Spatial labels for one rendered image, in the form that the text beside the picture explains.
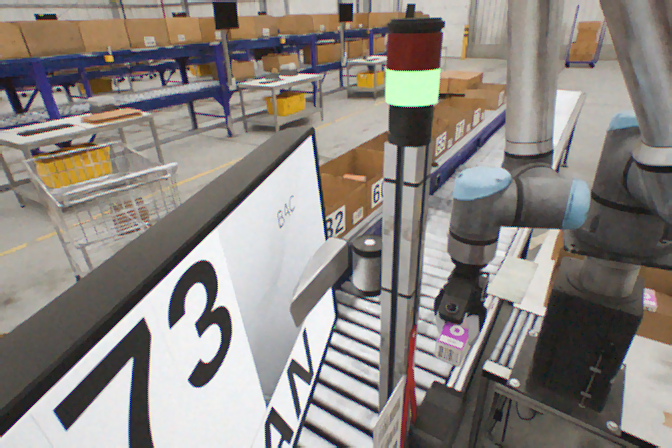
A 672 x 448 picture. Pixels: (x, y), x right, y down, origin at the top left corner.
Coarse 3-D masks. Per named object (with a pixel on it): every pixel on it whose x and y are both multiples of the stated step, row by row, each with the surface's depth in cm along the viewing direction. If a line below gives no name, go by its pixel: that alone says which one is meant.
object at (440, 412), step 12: (432, 384) 69; (444, 384) 69; (432, 396) 66; (444, 396) 66; (456, 396) 66; (420, 408) 65; (432, 408) 64; (444, 408) 64; (456, 408) 64; (420, 420) 63; (432, 420) 63; (444, 420) 62; (456, 420) 63; (420, 432) 62; (432, 432) 61; (444, 432) 61; (456, 432) 64; (420, 444) 61; (432, 444) 60; (444, 444) 60
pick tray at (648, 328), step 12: (564, 252) 151; (552, 276) 146; (648, 276) 139; (660, 276) 137; (648, 288) 140; (660, 288) 138; (660, 300) 135; (648, 312) 117; (660, 312) 130; (648, 324) 119; (660, 324) 117; (648, 336) 120; (660, 336) 119
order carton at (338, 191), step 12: (324, 180) 174; (336, 180) 171; (348, 180) 167; (360, 180) 164; (324, 192) 177; (336, 192) 174; (348, 192) 170; (360, 192) 160; (324, 204) 180; (336, 204) 146; (348, 204) 154; (360, 204) 163; (348, 216) 156; (348, 228) 159
